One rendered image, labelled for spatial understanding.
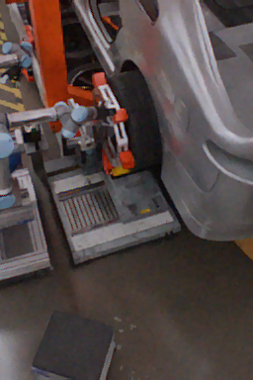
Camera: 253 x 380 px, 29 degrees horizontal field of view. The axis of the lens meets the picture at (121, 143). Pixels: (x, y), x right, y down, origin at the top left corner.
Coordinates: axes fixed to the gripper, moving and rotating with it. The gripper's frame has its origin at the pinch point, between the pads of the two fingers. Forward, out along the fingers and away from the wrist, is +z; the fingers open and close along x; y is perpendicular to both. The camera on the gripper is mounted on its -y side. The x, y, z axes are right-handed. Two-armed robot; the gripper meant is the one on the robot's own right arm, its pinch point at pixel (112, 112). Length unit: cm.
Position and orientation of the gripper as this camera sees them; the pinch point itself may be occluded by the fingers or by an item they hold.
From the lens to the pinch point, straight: 280.3
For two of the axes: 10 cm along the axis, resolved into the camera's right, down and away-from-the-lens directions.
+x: 1.6, 9.9, -0.1
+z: 4.5, -0.7, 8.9
